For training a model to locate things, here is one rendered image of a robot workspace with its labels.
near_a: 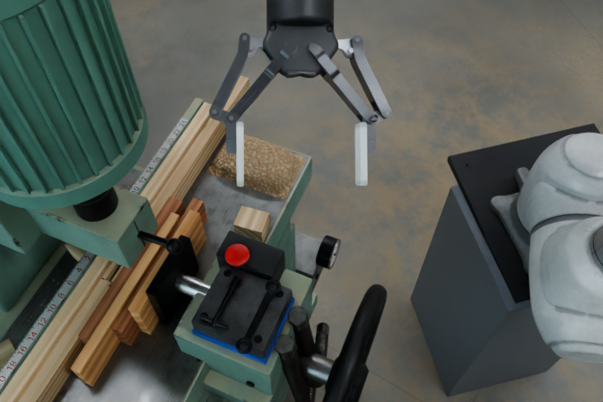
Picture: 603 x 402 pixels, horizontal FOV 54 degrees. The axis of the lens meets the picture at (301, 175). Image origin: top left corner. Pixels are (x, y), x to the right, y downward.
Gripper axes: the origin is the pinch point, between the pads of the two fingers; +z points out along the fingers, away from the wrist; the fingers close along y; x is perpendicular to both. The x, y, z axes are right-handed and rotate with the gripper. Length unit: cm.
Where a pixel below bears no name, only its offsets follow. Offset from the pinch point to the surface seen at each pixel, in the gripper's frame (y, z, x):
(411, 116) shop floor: -61, -22, -149
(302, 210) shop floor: -17, 11, -131
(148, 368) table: 18.6, 25.0, -14.0
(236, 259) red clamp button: 7.2, 10.3, -7.8
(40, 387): 31.0, 25.5, -10.2
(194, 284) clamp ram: 12.6, 14.2, -13.4
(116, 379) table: 22.7, 26.1, -13.7
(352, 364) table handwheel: -6.8, 23.2, -5.9
